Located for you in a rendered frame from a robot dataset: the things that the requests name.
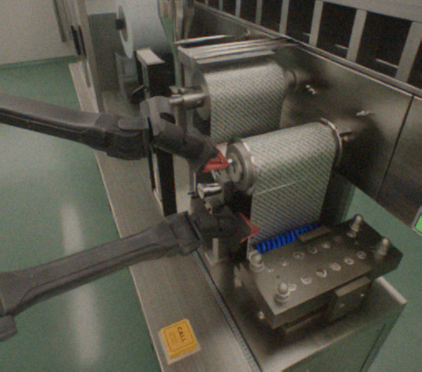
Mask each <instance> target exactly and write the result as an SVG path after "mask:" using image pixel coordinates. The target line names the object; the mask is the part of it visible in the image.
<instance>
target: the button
mask: <svg viewBox="0 0 422 372"><path fill-rule="evenodd" d="M161 335H162V340H163V342H164V346H166V350H167V353H168V355H169V358H170V360H173V359H175V358H176V357H178V356H182V355H184V354H185V353H187V352H190V351H193V350H195V349H197V348H198V345H197V341H196V338H195V335H194V333H193V331H192V328H191V326H190V325H189V323H188V320H187V319H184V320H182V321H179V322H178V323H174V324H172V325H170V326H168V327H164V328H162V329H161Z"/></svg>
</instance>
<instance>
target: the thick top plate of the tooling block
mask: <svg viewBox="0 0 422 372"><path fill-rule="evenodd" d="M350 222H351V219H350V220H347V221H345V222H343V223H340V224H337V225H335V226H331V227H329V228H328V229H329V230H330V233H329V236H327V237H324V238H321V239H318V240H316V241H314V242H312V243H308V244H305V245H303V246H301V245H300V244H299V242H298V241H297V240H296V241H294V242H291V243H287V244H284V245H283V246H280V247H277V248H274V249H272V250H269V251H268V252H265V253H262V254H261V256H262V257H263V264H264V269H263V271H260V272H255V271H252V270H251V269H250V267H249V264H250V261H249V259H246V260H245V261H241V266H240V278H241V280H242V282H243V283H244V285H245V287H246V288H247V289H248V291H249V293H250V294H251V297H252V298H253V299H254V300H255V301H256V304H257V305H258V307H259V309H260V311H261V312H262V313H263V315H264V316H265V319H266V320H267V322H268V323H269V325H270V326H271V328H272V329H274V328H276V327H279V326H281V325H283V324H285V323H288V322H290V321H292V320H294V319H295V318H298V317H300V316H302V315H304V314H306V313H307V312H309V311H311V310H313V309H315V308H318V307H320V306H322V305H324V304H327V303H329V302H330V300H331V296H332V293H333V290H336V288H338V287H341V286H342V285H346V284H348V283H349V282H351V281H353V280H357V279H358V278H360V277H362V276H365V277H366V278H367V279H368V280H369V281H374V280H376V279H378V278H380V277H382V276H384V275H386V274H388V273H390V271H393V270H395V269H396V268H397V267H398V266H399V264H400V262H401V259H402V257H403V256H404V254H403V253H402V252H400V251H399V250H398V249H397V248H396V247H395V246H393V245H392V244H391V250H390V253H389V254H388V255H386V256H383V255H381V254H379V253H378V252H377V251H376V250H375V247H376V246H377V242H378V241H380V239H381V238H382V235H381V234H380V233H378V232H377V231H376V230H375V229H374V228H372V227H371V226H370V225H369V224H368V223H366V222H365V221H364V226H363V230H361V231H355V230H353V229H352V228H351V227H350V226H349V224H350ZM282 281H283V282H286V283H287V284H288V289H289V299H288V301H287V302H284V303H282V302H279V301H278V300H277V299H275V298H274V296H273V293H274V291H275V289H276V286H278V284H279V283H280V282H282Z"/></svg>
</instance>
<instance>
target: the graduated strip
mask: <svg viewBox="0 0 422 372"><path fill-rule="evenodd" d="M191 254H192V256H193V257H194V258H195V260H196V262H197V264H198V266H199V268H200V270H201V271H202V274H203V276H204V278H205V280H206V282H207V284H208V286H209V288H210V290H211V292H212V294H213V295H214V297H215V299H216V300H217V303H218V306H219V308H220V309H221V310H222V312H223V315H224V317H225V318H226V320H227V323H228V325H229V327H230V328H231V330H232V333H233V335H235V337H236V339H237V342H238V344H239V345H240V347H241V349H242V351H243V353H244V355H245V357H246V359H247V361H248V363H249V365H250V367H251V369H252V371H253V372H264V371H263V369H262V367H261V365H260V362H259V361H257V359H256V357H255V355H254V353H253V351H252V350H251V348H250V346H249V344H248V342H247V340H246V338H245V336H244V334H243V332H242V330H241V328H240V327H239V325H238V323H237V320H236V319H235V317H234V316H232V313H231V311H230V309H229V307H228V306H227V304H226V302H225V299H224V297H223V295H222V293H221V292H220V290H219V288H218V286H217V284H216V282H215V280H214V279H213V278H212V276H211V275H210V272H209V269H208V268H207V266H206V265H205V263H204V260H203V258H202V256H201V255H200V254H199V251H198V250H196V251H195V252H193V253H191Z"/></svg>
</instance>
